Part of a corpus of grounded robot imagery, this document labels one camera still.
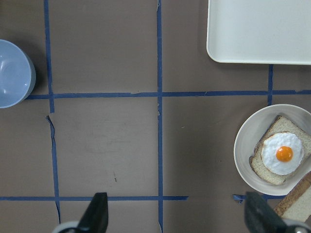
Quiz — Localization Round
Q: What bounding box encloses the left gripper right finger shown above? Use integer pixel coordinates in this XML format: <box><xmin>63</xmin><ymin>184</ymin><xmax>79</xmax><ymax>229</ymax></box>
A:
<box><xmin>244</xmin><ymin>192</ymin><xmax>287</xmax><ymax>233</ymax></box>

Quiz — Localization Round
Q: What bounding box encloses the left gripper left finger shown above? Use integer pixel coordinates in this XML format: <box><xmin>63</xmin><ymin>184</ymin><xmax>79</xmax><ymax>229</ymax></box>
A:
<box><xmin>76</xmin><ymin>192</ymin><xmax>109</xmax><ymax>233</ymax></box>

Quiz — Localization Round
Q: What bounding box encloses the white round plate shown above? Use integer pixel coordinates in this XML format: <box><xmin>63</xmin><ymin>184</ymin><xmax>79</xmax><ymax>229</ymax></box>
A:
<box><xmin>234</xmin><ymin>104</ymin><xmax>311</xmax><ymax>196</ymax></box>

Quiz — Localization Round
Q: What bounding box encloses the fried egg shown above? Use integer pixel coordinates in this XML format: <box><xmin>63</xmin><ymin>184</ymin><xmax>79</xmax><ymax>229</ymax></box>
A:
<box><xmin>260</xmin><ymin>132</ymin><xmax>304</xmax><ymax>175</ymax></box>

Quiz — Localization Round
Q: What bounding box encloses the blue bowl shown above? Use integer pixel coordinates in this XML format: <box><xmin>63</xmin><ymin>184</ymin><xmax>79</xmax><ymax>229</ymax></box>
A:
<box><xmin>0</xmin><ymin>39</ymin><xmax>36</xmax><ymax>108</ymax></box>

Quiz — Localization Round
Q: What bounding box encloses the cream bear tray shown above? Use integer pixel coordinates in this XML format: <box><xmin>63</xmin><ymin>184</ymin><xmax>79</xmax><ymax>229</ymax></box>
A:
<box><xmin>207</xmin><ymin>0</ymin><xmax>311</xmax><ymax>65</ymax></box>

